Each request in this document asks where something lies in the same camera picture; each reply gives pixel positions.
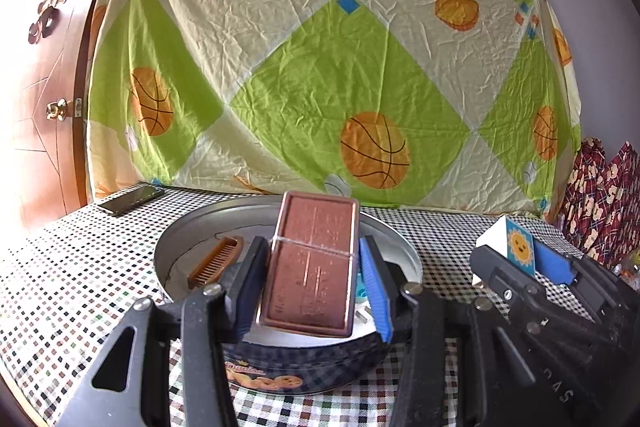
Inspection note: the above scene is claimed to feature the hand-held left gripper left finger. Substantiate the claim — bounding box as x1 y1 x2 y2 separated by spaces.
55 237 271 427

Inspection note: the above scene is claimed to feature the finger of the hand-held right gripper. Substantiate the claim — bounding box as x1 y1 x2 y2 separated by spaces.
532 241 639 333
470 247 617 353

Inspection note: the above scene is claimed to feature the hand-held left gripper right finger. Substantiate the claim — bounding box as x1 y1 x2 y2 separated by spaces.
359 236 551 427

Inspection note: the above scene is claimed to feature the white sun-print toy block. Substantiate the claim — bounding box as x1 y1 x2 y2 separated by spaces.
472 215 538 285

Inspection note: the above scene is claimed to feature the brown comb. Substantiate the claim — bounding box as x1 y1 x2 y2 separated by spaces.
187 235 246 290

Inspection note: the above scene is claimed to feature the copper rectangular case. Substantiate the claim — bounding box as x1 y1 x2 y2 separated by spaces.
255 191 361 339

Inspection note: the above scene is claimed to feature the round blue cookie tin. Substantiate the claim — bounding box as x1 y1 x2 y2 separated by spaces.
152 196 423 395

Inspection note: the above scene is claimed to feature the red plaid bear-print cloth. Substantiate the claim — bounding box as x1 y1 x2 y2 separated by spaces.
582 141 640 273
555 138 608 233

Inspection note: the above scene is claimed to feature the clear plastic bag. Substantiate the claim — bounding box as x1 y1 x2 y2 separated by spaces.
617 249 640 293

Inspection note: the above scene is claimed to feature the black smartphone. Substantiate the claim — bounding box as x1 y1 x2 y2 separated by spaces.
97 186 166 218

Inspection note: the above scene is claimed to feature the checkered cloth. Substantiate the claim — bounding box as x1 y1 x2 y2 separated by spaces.
0 184 596 427

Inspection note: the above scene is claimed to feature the green cream ball-print sheet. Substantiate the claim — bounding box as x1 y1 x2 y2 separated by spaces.
85 0 583 215

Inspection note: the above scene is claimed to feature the brown wooden door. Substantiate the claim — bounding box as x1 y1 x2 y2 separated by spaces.
0 0 151 228

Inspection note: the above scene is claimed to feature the wooden door ornament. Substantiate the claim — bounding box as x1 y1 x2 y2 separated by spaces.
27 0 76 45

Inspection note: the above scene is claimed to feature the brass door handle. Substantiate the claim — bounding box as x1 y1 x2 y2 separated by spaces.
46 98 70 122

